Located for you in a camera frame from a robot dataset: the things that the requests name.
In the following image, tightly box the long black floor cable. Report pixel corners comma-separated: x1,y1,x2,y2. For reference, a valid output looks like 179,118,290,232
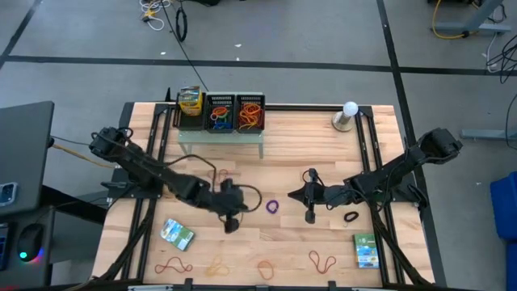
160,0,209,93

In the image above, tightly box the orange rubber band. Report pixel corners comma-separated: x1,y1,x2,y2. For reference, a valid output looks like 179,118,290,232
257,259,275,281
238,103,263,122

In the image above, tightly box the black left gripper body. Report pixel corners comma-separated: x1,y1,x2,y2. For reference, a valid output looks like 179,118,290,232
199,178,241,235

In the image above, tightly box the blue plastic bin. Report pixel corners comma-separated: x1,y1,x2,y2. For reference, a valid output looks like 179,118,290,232
489,171,517,291

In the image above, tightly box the black coiled cable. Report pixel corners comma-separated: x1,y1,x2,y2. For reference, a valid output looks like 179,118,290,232
174,6,189,43

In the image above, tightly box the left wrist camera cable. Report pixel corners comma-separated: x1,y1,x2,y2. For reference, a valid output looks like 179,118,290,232
167,153,264,214

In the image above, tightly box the yellow-brown cable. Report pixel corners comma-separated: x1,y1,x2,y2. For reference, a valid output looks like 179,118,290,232
51,141,118,170

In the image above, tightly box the grey desk leg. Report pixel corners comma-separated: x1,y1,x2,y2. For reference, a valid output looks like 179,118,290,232
434,0,512,36

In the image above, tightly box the black computer mouse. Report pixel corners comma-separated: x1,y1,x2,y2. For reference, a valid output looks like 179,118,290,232
16,222,45,264

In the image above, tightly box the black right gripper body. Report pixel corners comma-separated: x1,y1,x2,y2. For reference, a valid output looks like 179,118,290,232
305,169,351,225

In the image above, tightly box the black plastic mesh basket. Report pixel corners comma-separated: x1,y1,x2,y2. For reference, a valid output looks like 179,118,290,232
172,91,208,132
235,93,267,134
205,93,237,134

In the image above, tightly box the grey floor bar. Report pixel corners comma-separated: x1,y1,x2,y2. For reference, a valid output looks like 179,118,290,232
460,128,517,142

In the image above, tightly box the white bulb on metal stand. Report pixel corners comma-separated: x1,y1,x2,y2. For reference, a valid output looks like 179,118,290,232
331,101,360,133

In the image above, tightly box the yellow floor cable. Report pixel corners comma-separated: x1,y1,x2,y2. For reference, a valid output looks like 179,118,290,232
431,0,470,41

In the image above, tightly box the smartphone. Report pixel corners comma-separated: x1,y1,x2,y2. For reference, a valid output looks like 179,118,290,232
0,181,19,208

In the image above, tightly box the pale green metal shelf riser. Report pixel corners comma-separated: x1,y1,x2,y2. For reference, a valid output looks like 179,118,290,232
176,91,265,160

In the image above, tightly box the black cable bundle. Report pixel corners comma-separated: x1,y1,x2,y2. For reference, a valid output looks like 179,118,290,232
485,34,517,85

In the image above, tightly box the red-orange spiral wrist coil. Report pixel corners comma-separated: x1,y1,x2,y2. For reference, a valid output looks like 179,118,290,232
209,105,229,121

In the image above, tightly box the Crayola crayon box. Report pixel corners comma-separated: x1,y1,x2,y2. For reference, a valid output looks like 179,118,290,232
178,96,204,117
179,85,203,103
158,218,196,252
353,233,380,270

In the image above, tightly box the white and yellow cable bundle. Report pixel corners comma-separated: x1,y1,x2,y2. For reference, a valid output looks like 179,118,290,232
139,0,167,32

